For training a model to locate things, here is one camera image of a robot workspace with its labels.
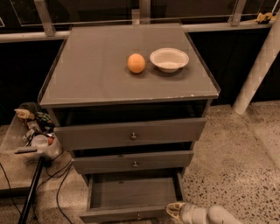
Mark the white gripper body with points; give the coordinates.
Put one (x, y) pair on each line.
(187, 213)

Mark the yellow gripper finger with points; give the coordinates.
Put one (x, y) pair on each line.
(174, 207)
(175, 216)

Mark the grey bottom drawer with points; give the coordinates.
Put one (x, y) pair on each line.
(132, 195)

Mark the grey drawer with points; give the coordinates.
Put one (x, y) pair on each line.
(133, 162)
(132, 195)
(111, 135)

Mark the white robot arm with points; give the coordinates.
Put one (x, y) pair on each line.
(219, 215)

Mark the grey middle drawer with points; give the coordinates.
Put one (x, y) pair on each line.
(133, 162)

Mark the grey top drawer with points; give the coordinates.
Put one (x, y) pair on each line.
(111, 135)

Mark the grey drawer cabinet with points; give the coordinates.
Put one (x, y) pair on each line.
(90, 83)

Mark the white diagonal pole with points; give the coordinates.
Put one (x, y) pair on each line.
(265, 58)

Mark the white paper bowl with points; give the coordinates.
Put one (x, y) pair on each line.
(169, 60)

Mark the white cup in bin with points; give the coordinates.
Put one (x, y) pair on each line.
(39, 141)

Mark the orange fruit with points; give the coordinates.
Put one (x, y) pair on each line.
(136, 63)

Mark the black tripod leg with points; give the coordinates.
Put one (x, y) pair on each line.
(31, 192)

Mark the green snack bag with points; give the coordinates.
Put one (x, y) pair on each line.
(44, 120)

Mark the metal window rail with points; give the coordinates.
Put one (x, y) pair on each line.
(35, 20)

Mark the yellow clamp on rail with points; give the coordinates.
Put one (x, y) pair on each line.
(264, 18)

